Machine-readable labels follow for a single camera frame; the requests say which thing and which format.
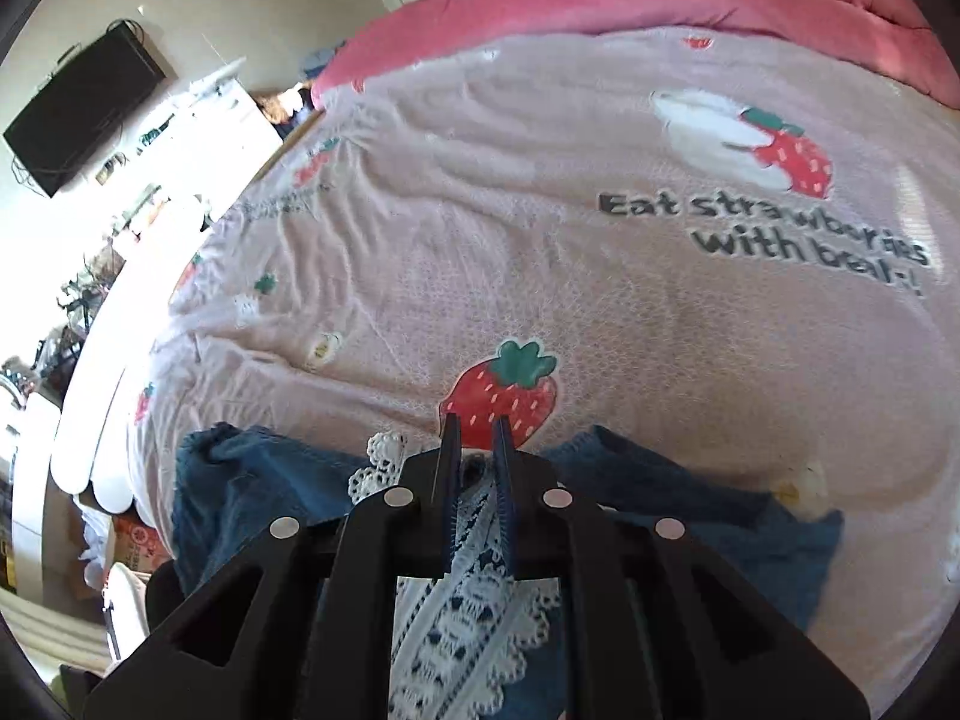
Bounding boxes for pink quilt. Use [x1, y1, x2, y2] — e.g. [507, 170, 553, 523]
[310, 0, 960, 112]

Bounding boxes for blue denim pants lace hem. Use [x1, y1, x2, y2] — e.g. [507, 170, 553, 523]
[171, 424, 845, 720]

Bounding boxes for black television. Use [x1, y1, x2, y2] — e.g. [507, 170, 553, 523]
[4, 21, 167, 198]

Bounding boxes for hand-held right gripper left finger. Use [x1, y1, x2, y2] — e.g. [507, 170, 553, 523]
[82, 416, 460, 720]

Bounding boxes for folded blue clothes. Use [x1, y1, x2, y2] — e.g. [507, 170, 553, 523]
[304, 45, 346, 80]

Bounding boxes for red cardboard box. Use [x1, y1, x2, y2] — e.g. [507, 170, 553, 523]
[112, 514, 173, 578]

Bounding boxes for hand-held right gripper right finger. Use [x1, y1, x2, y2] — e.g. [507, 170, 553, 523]
[499, 420, 871, 720]

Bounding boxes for pink strawberry print bed sheet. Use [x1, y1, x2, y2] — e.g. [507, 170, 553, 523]
[124, 26, 960, 720]

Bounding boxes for white dresser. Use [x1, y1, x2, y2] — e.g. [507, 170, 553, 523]
[97, 60, 282, 256]

